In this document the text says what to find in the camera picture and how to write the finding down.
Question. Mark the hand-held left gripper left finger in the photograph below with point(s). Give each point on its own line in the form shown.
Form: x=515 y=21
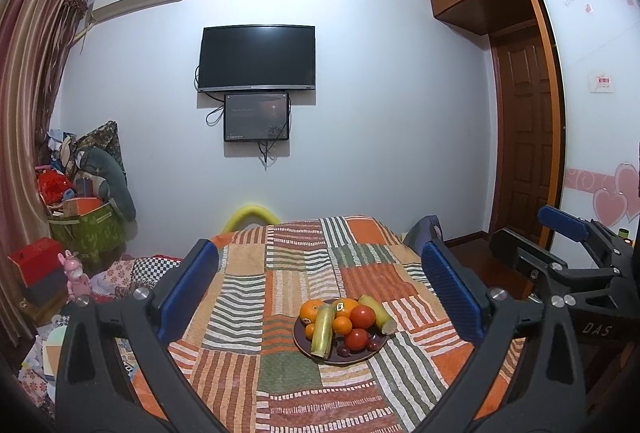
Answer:
x=192 y=283

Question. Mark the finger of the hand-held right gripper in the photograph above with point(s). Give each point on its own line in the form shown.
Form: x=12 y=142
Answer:
x=565 y=220
x=530 y=253

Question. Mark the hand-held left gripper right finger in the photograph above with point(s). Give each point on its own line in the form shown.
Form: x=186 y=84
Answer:
x=452 y=293

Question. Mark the small yellow banana piece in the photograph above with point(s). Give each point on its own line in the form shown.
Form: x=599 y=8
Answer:
x=378 y=313

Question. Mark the purple grape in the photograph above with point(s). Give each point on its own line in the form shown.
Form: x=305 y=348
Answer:
x=343 y=351
x=374 y=343

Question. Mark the red tomato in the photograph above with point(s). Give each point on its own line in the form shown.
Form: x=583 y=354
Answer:
x=356 y=339
x=362 y=317

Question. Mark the dark purple plate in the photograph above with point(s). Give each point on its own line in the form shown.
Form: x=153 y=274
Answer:
x=367 y=354

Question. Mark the small orange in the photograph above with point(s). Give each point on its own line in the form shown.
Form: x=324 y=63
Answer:
x=342 y=325
x=309 y=331

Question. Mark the large yellow-green banana piece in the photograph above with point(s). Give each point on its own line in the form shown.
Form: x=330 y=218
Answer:
x=323 y=333

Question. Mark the black and white checkered cloth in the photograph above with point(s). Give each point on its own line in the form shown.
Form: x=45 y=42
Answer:
x=155 y=270

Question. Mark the blue-grey pillow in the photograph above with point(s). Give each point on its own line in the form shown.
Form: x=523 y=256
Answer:
x=422 y=230

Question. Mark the yellow foam tube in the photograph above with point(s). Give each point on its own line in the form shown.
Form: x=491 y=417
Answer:
x=252 y=213

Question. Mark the brown wooden door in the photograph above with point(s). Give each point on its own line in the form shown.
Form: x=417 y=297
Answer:
x=525 y=128

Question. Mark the large orange with sticker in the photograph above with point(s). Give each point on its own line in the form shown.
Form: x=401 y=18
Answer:
x=346 y=307
x=310 y=310

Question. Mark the striped patchwork blanket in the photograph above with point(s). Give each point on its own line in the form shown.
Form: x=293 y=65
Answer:
x=300 y=263

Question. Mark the white wardrobe door with hearts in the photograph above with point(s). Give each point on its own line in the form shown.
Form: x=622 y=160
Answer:
x=595 y=113

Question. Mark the green storage box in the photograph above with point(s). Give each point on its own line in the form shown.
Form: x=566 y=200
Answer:
x=92 y=233

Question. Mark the pink plush bunny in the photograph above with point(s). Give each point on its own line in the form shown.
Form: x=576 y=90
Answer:
x=76 y=275

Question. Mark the grey plush toy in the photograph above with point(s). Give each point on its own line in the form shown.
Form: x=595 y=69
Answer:
x=112 y=183

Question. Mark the orange box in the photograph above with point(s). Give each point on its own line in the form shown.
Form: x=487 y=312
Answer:
x=82 y=206

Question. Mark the red box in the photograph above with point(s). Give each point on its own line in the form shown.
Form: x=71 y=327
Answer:
x=40 y=268

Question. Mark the pile of papers and cloths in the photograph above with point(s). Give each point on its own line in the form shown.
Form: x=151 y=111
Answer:
x=42 y=358

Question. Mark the red bag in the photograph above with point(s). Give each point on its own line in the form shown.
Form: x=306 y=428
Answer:
x=55 y=185

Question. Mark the patterned dark cushion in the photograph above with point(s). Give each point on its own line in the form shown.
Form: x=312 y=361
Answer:
x=102 y=138

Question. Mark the striped brown curtain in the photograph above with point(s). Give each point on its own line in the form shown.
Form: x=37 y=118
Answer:
x=27 y=113

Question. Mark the small black wall monitor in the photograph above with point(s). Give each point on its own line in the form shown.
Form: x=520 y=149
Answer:
x=256 y=117

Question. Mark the black wall television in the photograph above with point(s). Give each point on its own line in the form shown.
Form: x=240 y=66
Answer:
x=257 y=58

